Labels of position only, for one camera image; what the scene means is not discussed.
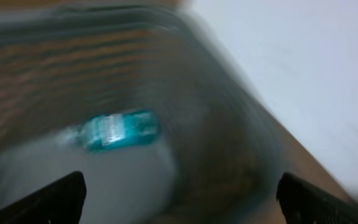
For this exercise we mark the teal mouthwash bottle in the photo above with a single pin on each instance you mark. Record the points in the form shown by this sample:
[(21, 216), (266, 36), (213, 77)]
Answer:
[(112, 131)]

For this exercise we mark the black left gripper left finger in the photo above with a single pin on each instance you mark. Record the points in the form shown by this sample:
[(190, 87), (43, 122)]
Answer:
[(60, 202)]

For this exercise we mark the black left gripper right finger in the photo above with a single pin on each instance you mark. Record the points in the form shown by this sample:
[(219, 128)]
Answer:
[(304, 203)]

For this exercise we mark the grey plastic mesh basket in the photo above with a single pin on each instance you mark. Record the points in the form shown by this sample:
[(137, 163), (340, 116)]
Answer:
[(218, 158)]

